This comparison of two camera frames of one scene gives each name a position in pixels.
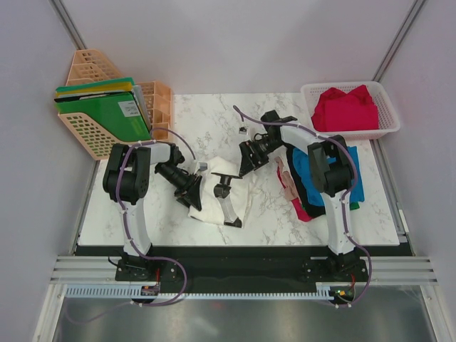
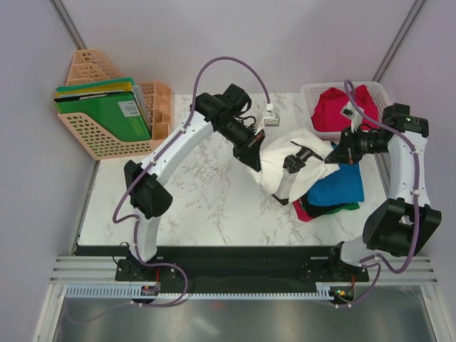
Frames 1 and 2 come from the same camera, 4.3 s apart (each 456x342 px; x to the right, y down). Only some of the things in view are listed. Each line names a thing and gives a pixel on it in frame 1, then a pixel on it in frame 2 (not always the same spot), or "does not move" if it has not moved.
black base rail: x=175 y=266 does not move
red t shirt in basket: x=336 y=110 does not move
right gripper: x=247 y=164 -> x=346 y=152
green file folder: x=121 y=115 does not move
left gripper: x=192 y=197 -> x=251 y=156
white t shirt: x=211 y=209 -> x=276 y=146
